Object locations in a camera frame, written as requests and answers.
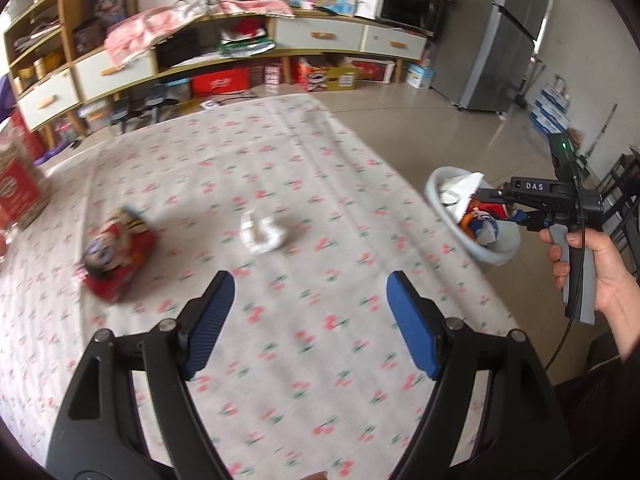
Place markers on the colourful snack wrapper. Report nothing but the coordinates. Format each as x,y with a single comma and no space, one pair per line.
482,222

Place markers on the person's right hand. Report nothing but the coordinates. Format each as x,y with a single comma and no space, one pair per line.
612,270

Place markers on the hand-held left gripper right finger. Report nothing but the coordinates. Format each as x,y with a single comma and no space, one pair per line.
415,332

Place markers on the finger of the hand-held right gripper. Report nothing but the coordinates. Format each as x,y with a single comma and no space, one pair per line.
530,219
495,195

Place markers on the white tissue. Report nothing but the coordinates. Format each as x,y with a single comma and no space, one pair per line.
260,235

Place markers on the stack of blue white boxes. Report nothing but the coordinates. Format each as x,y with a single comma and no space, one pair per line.
550,105

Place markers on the red snack packet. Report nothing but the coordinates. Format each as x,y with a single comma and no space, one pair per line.
120,265

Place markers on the red flat box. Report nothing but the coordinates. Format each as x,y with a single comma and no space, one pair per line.
372,70

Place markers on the low wooden cabinet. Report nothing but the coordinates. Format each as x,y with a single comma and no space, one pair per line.
320,35

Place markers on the floral tablecloth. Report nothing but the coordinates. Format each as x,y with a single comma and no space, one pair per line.
325,185

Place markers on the wooden shelf unit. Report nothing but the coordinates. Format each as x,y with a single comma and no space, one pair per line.
50,60

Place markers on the colourful cardboard box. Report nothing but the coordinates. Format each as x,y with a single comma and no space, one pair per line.
320,75

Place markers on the white plastic bin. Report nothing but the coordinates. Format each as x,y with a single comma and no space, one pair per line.
480,252

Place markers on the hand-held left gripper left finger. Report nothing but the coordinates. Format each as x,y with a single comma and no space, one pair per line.
207,332

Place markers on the black box in cabinet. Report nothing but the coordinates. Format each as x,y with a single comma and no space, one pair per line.
177,47

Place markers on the person's right forearm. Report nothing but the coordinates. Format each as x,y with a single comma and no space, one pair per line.
600,390

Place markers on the red cardboard box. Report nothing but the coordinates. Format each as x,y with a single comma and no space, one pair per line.
220,81

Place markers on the grey refrigerator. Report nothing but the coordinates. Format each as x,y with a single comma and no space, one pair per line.
500,35

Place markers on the white wrapper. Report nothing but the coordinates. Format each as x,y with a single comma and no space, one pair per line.
457,190

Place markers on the nut jar with red label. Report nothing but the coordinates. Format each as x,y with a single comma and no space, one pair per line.
17,187

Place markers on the pink cloth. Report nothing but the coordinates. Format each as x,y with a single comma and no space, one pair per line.
135,30

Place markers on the green and red cloth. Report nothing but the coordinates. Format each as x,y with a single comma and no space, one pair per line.
247,40

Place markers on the small red and white box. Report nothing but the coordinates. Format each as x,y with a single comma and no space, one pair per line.
272,75

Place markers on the blue and white box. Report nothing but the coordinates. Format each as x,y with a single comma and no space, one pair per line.
420,75

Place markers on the black microwave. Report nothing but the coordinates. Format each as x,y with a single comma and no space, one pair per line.
407,5

